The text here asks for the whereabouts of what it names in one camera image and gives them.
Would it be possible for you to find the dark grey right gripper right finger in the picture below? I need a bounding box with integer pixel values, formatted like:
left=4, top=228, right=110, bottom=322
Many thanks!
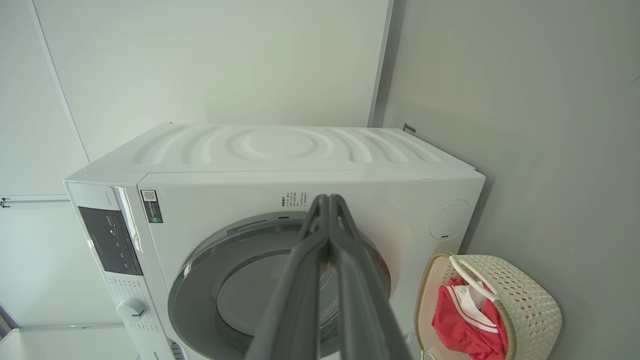
left=329, top=194, right=414, bottom=360

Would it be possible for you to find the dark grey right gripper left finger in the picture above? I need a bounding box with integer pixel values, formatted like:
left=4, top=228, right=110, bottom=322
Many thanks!
left=245, top=194, right=331, bottom=360

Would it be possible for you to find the red and white garment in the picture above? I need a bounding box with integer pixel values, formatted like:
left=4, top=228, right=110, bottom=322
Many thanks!
left=440, top=277, right=508, bottom=351
left=431, top=300, right=503, bottom=360

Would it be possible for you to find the dark round glass washer door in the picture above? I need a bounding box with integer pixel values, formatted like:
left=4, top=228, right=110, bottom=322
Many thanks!
left=167, top=211, right=392, bottom=360

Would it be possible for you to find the cream perforated laundry basket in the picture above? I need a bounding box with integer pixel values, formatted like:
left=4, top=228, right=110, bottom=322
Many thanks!
left=414, top=251, right=563, bottom=360

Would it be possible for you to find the white front-load washing machine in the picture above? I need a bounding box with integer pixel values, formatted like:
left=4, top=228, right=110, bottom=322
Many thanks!
left=64, top=122, right=487, bottom=360

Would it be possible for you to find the white washer control dial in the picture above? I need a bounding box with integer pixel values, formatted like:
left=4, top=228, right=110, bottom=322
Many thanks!
left=116, top=297, right=149, bottom=324

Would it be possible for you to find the black QR code sticker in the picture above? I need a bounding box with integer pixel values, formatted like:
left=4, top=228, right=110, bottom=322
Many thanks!
left=140, top=189, right=164, bottom=224

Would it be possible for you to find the black washer display panel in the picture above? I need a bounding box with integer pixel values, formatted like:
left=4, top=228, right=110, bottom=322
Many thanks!
left=78, top=206, right=144, bottom=277

